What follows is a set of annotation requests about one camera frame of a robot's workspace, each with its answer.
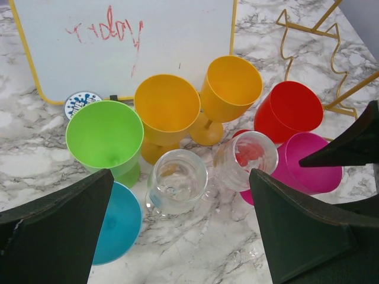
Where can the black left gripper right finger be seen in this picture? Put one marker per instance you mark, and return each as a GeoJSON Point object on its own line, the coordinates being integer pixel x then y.
{"type": "Point", "coordinates": [309, 241]}

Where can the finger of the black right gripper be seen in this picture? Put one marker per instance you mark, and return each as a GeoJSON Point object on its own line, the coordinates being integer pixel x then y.
{"type": "Point", "coordinates": [357, 146]}

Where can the orange plastic wine glass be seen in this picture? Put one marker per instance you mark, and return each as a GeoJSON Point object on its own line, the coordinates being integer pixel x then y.
{"type": "Point", "coordinates": [168, 106]}

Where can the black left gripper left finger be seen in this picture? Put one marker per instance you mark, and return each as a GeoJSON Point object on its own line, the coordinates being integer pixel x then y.
{"type": "Point", "coordinates": [52, 239]}

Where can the green plastic wine glass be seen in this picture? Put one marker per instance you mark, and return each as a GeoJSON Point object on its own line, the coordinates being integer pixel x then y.
{"type": "Point", "coordinates": [107, 135]}

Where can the blue labelled round container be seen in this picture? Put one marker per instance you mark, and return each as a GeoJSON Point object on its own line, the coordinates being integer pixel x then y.
{"type": "Point", "coordinates": [77, 101]}

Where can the red plastic wine glass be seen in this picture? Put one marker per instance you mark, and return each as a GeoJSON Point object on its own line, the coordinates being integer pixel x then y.
{"type": "Point", "coordinates": [290, 108]}

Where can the yellow framed whiteboard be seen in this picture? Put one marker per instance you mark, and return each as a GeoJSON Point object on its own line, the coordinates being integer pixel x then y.
{"type": "Point", "coordinates": [111, 47]}

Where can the yellow plastic wine glass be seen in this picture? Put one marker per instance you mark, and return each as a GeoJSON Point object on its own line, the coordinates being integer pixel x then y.
{"type": "Point", "coordinates": [231, 86]}

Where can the blue plastic wine glass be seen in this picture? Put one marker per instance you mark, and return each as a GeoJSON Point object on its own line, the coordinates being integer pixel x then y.
{"type": "Point", "coordinates": [121, 225]}

